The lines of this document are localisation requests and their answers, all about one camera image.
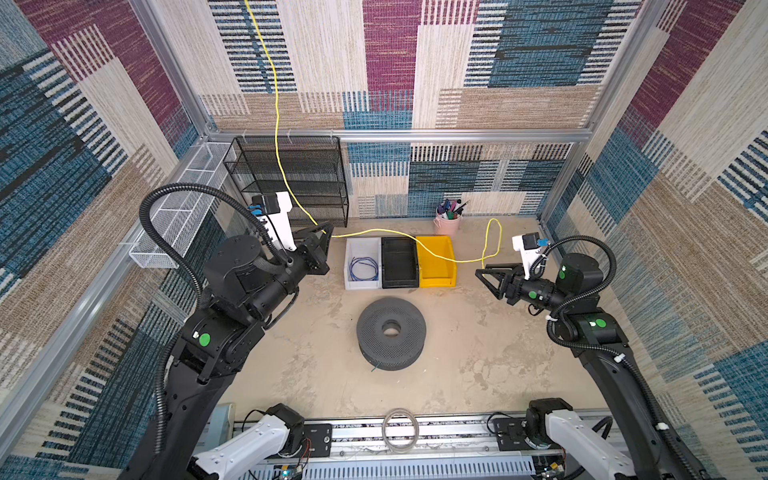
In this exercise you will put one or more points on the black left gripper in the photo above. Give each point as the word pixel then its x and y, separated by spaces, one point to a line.
pixel 314 256

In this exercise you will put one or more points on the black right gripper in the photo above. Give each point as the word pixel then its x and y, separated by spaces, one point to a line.
pixel 497 293

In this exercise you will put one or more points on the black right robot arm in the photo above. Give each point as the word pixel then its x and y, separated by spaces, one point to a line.
pixel 564 280

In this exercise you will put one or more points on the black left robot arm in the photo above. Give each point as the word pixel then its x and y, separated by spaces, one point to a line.
pixel 244 283

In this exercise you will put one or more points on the white plastic bin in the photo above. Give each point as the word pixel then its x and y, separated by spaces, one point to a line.
pixel 362 264

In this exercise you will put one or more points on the yellow plastic bin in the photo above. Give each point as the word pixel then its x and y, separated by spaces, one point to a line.
pixel 436 262

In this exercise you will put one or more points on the pink metal pen bucket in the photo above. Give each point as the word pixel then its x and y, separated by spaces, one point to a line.
pixel 447 224

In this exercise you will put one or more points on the black plastic bin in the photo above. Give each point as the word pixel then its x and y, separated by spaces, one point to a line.
pixel 399 263

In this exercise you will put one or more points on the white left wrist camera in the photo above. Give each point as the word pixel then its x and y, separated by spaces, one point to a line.
pixel 272 211

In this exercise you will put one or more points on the black wire mesh shelf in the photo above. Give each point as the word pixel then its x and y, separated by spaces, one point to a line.
pixel 309 168

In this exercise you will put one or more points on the white wire mesh basket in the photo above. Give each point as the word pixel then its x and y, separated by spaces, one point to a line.
pixel 179 216

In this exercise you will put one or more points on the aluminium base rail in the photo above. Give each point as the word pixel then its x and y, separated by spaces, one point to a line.
pixel 401 445

